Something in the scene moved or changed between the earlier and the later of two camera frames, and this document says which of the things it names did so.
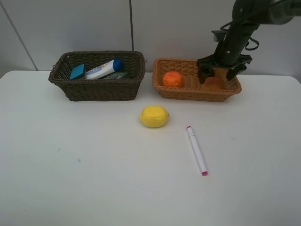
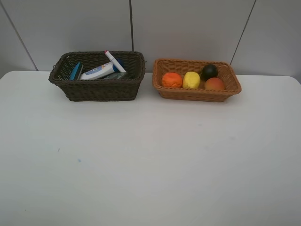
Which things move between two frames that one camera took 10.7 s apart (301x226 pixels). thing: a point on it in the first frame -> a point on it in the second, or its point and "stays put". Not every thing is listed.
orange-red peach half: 213,83 stays put
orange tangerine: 172,79 stays put
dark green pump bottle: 116,76 stays put
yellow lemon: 154,116 -> 191,80
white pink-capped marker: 196,150 -> 112,59
